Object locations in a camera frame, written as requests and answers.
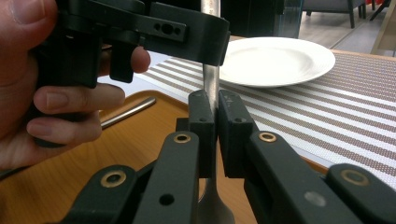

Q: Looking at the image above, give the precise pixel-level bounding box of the dark cabinet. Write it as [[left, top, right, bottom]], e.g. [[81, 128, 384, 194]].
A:
[[219, 0, 304, 40]]

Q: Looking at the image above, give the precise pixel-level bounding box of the metal table knife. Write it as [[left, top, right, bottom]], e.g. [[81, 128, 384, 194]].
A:
[[100, 96, 157, 131]]

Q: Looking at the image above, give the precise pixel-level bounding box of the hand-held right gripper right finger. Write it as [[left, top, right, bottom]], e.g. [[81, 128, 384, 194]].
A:
[[218, 89, 364, 224]]

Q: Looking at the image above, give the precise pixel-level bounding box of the striped woven placemat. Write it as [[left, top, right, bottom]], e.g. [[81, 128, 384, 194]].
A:
[[134, 49, 396, 191]]

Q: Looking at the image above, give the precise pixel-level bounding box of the brown wooden tray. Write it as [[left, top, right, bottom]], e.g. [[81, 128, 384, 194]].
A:
[[0, 90, 330, 224]]

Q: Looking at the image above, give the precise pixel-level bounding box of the white round plate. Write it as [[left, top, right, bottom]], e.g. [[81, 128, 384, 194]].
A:
[[219, 36, 336, 88]]

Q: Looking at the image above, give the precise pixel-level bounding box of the light wooden shelf unit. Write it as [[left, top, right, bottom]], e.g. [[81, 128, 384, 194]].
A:
[[370, 0, 396, 58]]

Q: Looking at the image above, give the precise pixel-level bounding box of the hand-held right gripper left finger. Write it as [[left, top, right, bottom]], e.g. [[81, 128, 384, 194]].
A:
[[133, 89, 219, 224]]

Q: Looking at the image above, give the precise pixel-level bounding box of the metal fork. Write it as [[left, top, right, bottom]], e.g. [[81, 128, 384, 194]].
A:
[[197, 0, 236, 224]]

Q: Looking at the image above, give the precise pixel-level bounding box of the grey chair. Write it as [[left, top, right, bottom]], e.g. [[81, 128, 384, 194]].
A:
[[303, 0, 366, 30]]

